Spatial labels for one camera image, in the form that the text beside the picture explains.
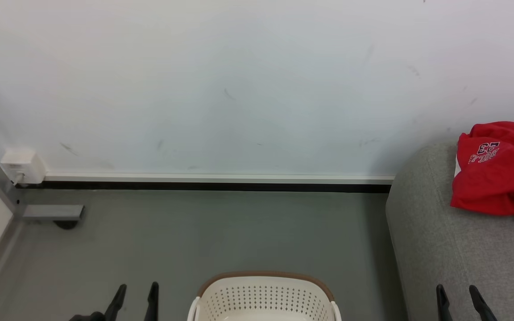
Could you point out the cream perforated laundry basket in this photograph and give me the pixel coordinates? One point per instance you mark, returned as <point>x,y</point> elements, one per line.
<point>263,298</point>

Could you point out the grey metal frame leg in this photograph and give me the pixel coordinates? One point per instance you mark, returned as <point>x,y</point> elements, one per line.
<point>51,211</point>

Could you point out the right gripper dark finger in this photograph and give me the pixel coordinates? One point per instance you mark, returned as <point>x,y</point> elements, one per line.
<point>482,310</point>
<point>443,307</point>

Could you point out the white wall socket box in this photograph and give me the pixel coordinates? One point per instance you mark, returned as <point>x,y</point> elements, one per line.
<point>22,164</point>

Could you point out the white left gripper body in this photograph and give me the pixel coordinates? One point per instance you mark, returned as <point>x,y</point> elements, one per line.
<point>88,317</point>

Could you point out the grey fabric sofa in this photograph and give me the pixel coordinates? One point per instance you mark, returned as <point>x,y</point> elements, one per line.
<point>444,258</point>

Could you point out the white and black baseboard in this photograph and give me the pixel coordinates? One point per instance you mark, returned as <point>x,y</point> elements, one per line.
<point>217,182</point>

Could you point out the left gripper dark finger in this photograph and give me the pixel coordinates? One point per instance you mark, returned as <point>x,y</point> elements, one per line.
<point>116,307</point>
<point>152,305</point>

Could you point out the red white-trimmed shirt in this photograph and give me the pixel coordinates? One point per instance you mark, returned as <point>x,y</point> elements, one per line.
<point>498,183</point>

